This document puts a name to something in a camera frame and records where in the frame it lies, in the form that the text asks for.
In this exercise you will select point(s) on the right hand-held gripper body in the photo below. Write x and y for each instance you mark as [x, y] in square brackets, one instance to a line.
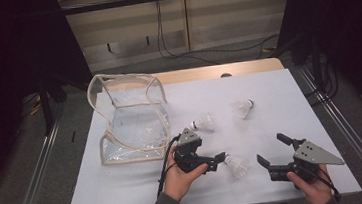
[318, 154]

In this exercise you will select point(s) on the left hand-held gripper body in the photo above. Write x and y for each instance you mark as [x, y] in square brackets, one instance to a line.
[189, 138]

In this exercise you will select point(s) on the clear plastic bag beige trim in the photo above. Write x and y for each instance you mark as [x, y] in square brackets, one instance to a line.
[131, 127]

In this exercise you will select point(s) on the person's left hand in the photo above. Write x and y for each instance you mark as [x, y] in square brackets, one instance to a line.
[179, 179]

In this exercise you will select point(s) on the person's right hand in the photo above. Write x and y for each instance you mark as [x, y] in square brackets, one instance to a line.
[316, 191]

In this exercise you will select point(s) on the dark round table grommet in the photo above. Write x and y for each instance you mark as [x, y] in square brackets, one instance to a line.
[226, 75]

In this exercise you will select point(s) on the small black strip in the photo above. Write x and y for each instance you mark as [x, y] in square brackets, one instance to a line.
[73, 136]

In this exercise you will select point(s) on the beige wooden cabinet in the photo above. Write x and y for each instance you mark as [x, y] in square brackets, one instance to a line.
[234, 16]

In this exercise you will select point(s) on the dark curtain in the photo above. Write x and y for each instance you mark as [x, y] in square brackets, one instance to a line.
[354, 15]
[4, 65]

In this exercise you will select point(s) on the black metal stand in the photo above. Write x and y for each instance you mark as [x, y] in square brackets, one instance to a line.
[46, 105]

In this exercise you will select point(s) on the metal floor rail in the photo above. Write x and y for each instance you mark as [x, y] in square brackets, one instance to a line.
[32, 193]
[357, 142]

